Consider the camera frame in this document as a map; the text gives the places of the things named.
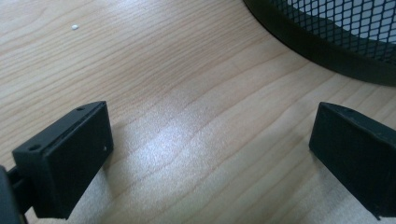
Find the black mesh trash can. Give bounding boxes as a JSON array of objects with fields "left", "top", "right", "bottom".
[{"left": 242, "top": 0, "right": 396, "bottom": 88}]

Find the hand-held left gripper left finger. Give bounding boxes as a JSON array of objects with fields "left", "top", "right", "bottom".
[{"left": 11, "top": 100, "right": 115, "bottom": 220}]

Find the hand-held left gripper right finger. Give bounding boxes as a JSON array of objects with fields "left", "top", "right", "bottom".
[{"left": 308, "top": 101, "right": 396, "bottom": 220}]

